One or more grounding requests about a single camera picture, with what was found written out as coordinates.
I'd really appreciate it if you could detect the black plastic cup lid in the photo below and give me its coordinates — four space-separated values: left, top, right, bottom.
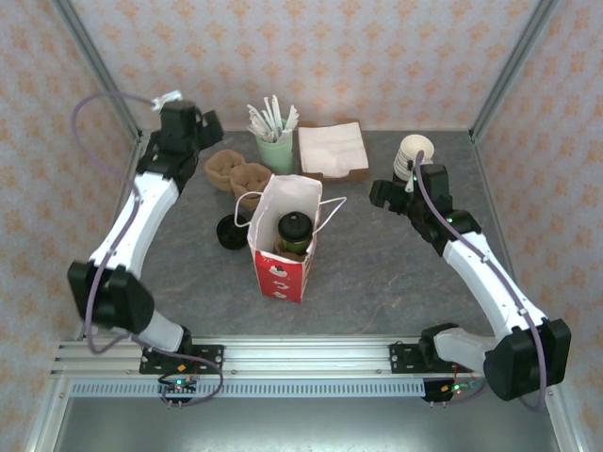
216 212 250 250
277 212 315 239

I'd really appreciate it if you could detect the red white paper gift bag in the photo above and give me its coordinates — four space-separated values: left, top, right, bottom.
235 173 348 303

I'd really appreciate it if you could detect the brown pulp cup carrier stack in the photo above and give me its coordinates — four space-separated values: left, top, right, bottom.
204 148 273 197

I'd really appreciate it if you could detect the white paper cup stack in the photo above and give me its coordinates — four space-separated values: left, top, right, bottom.
393 134 434 183

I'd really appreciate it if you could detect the mint green holder cup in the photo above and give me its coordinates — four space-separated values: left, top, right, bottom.
255 126 294 176

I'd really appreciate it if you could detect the small circuit board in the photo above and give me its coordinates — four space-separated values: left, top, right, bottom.
440 380 481 397
157 376 197 395

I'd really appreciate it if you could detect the aluminium side rail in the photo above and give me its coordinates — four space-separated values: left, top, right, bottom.
470 131 585 452
25 131 152 452

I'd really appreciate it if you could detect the aluminium frame post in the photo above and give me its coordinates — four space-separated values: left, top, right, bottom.
468 0 562 142
49 0 145 142

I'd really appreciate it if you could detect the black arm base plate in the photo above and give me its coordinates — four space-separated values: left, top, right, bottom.
139 345 226 376
388 343 428 376

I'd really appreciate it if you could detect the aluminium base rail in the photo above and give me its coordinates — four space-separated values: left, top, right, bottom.
49 336 564 378

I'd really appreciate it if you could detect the white perforated cable duct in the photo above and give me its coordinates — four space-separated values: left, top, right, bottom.
70 379 425 399

